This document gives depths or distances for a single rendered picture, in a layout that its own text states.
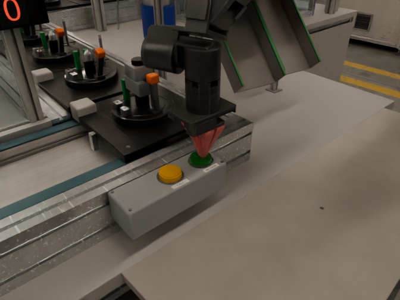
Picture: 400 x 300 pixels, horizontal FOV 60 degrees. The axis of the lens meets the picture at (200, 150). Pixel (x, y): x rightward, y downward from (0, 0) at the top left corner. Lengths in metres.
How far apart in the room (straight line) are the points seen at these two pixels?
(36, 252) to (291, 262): 0.41
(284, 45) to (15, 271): 0.81
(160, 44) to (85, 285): 0.39
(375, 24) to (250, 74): 4.04
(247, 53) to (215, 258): 0.52
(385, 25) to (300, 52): 3.82
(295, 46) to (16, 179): 0.77
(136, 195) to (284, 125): 0.53
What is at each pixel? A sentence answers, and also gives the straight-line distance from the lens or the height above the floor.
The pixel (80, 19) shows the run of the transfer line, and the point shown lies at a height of 0.91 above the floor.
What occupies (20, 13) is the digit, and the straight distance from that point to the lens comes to 0.74.
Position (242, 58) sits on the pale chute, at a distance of 0.90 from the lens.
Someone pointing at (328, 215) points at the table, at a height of 0.86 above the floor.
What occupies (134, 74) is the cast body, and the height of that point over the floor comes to 1.07.
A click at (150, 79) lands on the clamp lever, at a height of 1.07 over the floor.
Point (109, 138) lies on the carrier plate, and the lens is 0.71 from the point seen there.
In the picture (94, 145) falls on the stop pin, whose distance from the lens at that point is 0.76.
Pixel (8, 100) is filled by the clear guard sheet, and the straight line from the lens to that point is 0.83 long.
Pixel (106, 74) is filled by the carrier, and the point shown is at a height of 0.99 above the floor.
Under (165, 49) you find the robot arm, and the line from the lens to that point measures 0.56.
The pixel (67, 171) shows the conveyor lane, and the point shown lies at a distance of 0.74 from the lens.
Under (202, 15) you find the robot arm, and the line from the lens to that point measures 0.51.
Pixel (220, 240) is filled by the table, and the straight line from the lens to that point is 0.64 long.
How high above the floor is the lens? 1.33
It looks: 34 degrees down
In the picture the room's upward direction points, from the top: straight up
